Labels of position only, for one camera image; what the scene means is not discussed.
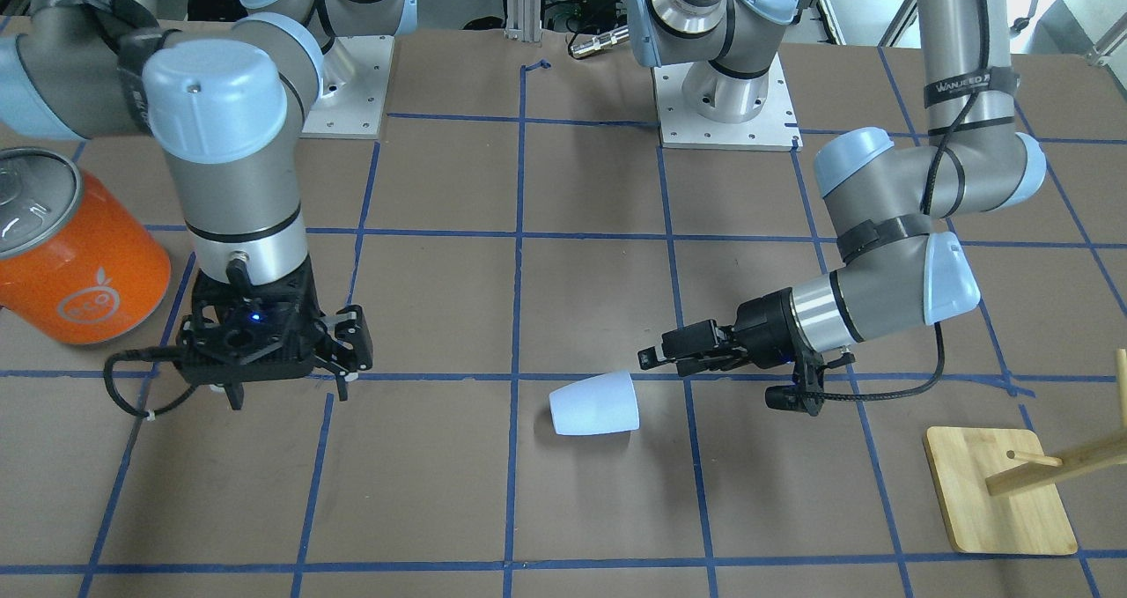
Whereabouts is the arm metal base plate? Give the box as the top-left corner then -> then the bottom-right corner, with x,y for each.
301,35 -> 394,140
653,55 -> 804,151

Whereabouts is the wooden mug tree stand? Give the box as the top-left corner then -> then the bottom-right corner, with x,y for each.
919,348 -> 1126,557

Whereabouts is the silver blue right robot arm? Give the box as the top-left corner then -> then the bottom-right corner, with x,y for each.
3,0 -> 417,420

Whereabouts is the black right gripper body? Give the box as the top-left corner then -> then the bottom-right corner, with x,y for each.
174,258 -> 322,389

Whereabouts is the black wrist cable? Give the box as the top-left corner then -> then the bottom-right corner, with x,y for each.
823,70 -> 1005,402
103,347 -> 199,421

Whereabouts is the black power adapter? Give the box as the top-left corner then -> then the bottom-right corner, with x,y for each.
575,0 -> 616,26

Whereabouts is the silver metal cylinder connector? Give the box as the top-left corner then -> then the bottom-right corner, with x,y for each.
568,26 -> 630,60

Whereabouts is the light blue plastic cup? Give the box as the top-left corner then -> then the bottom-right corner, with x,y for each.
549,371 -> 641,436

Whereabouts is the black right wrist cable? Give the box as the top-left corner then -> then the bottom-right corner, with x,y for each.
103,347 -> 199,421

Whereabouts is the large orange can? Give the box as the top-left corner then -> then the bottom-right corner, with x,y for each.
1,148 -> 172,345

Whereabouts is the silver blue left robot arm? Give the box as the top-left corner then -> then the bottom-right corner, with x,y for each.
627,0 -> 1047,416

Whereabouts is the aluminium extrusion post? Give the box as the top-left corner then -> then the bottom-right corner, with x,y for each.
503,0 -> 543,45

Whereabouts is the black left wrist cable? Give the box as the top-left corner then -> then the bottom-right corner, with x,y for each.
823,70 -> 1005,402

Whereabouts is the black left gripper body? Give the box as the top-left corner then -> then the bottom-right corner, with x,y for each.
729,289 -> 853,416

